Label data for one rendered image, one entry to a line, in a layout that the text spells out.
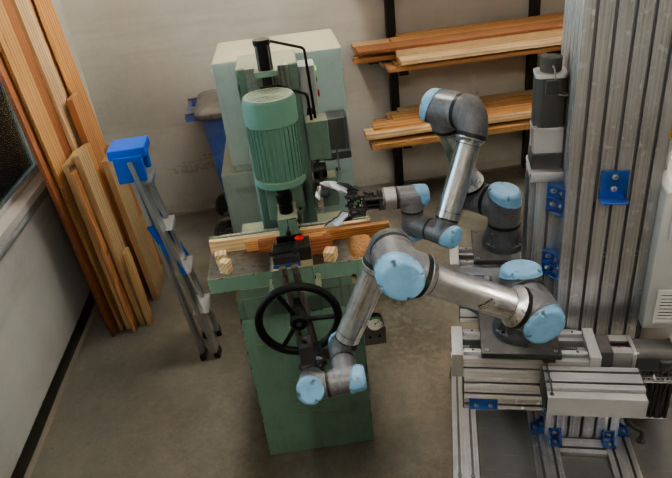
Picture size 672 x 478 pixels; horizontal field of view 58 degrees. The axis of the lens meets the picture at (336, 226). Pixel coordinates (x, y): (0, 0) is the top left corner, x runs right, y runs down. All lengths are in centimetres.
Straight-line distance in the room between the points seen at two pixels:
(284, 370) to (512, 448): 88
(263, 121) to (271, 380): 101
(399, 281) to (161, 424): 177
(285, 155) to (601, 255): 103
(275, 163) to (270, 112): 17
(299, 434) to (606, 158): 160
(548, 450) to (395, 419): 70
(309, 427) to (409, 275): 127
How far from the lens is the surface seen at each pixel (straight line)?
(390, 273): 146
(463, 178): 193
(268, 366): 237
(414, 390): 289
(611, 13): 170
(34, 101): 322
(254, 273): 212
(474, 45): 403
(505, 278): 177
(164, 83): 440
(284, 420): 257
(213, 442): 284
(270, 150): 200
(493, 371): 195
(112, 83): 447
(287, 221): 215
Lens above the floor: 203
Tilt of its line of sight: 29 degrees down
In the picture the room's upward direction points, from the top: 7 degrees counter-clockwise
